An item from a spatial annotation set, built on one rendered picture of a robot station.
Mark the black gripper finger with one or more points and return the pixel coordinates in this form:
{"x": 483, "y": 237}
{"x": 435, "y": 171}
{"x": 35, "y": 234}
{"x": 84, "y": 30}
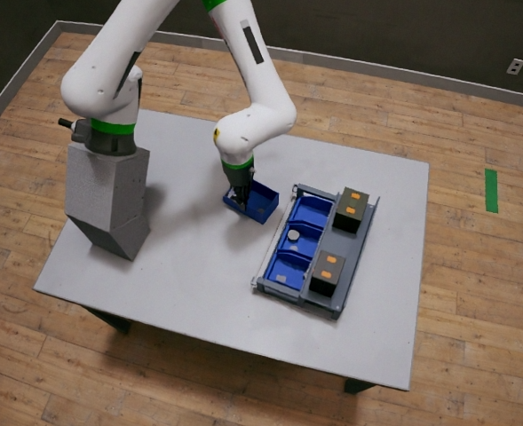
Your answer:
{"x": 247, "y": 189}
{"x": 238, "y": 198}

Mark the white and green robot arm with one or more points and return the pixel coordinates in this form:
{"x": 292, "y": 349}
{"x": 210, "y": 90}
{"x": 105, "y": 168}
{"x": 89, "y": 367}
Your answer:
{"x": 92, "y": 87}

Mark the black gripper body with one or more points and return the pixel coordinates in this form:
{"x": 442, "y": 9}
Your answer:
{"x": 236, "y": 183}

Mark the grey metal shelf rack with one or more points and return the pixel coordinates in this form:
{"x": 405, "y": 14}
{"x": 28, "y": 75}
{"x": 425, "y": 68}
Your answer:
{"x": 333, "y": 240}

